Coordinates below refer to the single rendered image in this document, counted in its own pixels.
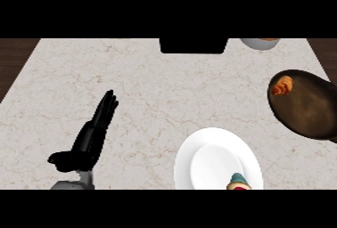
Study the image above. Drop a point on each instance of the white oval plate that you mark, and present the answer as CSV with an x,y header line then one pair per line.
x,y
215,160

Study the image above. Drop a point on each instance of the dark brown pan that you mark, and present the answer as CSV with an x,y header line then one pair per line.
x,y
307,107

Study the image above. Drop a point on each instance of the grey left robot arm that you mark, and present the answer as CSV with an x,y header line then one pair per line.
x,y
74,183

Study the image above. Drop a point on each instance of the black box appliance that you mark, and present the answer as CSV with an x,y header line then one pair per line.
x,y
194,45

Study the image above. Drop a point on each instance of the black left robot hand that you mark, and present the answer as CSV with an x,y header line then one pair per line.
x,y
94,133

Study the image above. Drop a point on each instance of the white bowl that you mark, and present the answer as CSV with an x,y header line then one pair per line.
x,y
259,44

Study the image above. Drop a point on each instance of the orange food in bowl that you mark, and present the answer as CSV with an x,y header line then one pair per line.
x,y
268,39

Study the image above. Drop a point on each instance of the orange croissant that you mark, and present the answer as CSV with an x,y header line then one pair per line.
x,y
283,86

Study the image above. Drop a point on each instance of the teal cupcake with red cherry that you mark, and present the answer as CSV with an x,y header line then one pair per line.
x,y
239,182

